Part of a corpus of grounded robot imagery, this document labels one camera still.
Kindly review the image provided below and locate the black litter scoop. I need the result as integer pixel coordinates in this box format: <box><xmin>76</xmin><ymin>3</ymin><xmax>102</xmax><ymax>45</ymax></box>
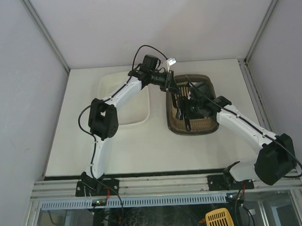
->
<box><xmin>175</xmin><ymin>82</ymin><xmax>192</xmax><ymax>132</ymax></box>

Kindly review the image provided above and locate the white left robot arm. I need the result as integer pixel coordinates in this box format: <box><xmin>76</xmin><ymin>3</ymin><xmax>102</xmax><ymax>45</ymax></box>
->
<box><xmin>78</xmin><ymin>53</ymin><xmax>180</xmax><ymax>191</ymax></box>

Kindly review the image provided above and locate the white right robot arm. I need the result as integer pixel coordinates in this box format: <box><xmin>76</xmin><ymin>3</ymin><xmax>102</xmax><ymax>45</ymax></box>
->
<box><xmin>178</xmin><ymin>81</ymin><xmax>302</xmax><ymax>186</ymax></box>

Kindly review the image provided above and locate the brown litter box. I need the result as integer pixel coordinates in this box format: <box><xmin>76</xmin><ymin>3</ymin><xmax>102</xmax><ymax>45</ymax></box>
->
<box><xmin>166</xmin><ymin>74</ymin><xmax>219</xmax><ymax>136</ymax></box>

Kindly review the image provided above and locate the white plastic tub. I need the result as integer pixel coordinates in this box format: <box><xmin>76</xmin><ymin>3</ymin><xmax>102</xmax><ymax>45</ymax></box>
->
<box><xmin>97</xmin><ymin>71</ymin><xmax>150</xmax><ymax>126</ymax></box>

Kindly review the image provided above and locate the yellow slotted scoop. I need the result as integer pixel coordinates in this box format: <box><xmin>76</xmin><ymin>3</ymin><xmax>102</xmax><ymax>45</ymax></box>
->
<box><xmin>205</xmin><ymin>208</ymin><xmax>234</xmax><ymax>226</ymax></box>

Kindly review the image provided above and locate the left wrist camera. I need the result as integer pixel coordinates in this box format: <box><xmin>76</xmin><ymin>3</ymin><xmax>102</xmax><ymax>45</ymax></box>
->
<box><xmin>166</xmin><ymin>57</ymin><xmax>177</xmax><ymax>71</ymax></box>

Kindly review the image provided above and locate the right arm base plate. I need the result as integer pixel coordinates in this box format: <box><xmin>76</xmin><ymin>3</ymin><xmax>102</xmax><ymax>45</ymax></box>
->
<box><xmin>207</xmin><ymin>174</ymin><xmax>254</xmax><ymax>191</ymax></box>

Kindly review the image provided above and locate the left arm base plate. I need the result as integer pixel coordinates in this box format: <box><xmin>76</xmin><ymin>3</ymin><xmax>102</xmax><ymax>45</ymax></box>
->
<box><xmin>75</xmin><ymin>179</ymin><xmax>120</xmax><ymax>197</ymax></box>

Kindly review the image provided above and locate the grey slotted cable duct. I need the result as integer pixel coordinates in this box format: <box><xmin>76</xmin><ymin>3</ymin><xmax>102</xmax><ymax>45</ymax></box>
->
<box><xmin>40</xmin><ymin>193</ymin><xmax>227</xmax><ymax>211</ymax></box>

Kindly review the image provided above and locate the aluminium frame rail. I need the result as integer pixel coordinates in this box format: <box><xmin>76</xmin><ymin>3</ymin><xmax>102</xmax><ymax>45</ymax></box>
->
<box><xmin>30</xmin><ymin>174</ymin><xmax>302</xmax><ymax>201</ymax></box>

